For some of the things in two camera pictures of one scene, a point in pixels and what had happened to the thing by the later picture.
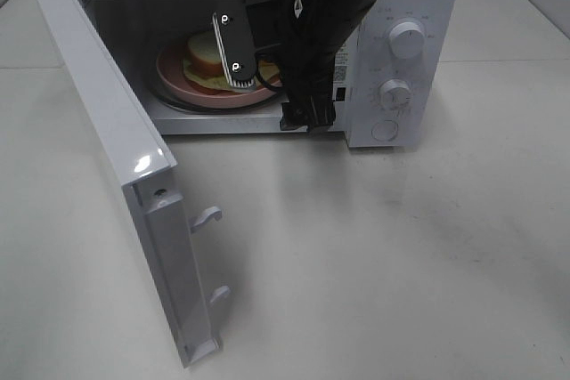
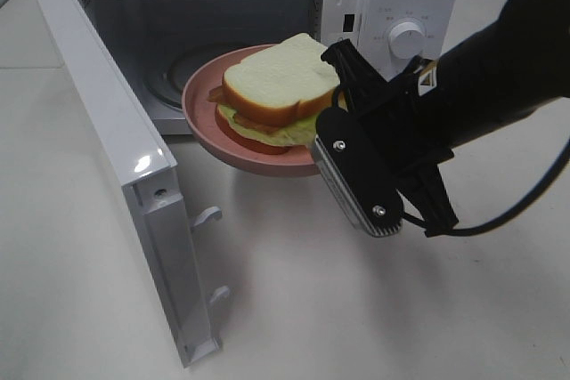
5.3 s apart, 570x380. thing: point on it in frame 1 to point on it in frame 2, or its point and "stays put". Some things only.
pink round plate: (171, 69) to (201, 116)
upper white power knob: (406, 39) stays put
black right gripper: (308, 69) to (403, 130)
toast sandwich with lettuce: (206, 61) to (271, 101)
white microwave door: (167, 241) stays put
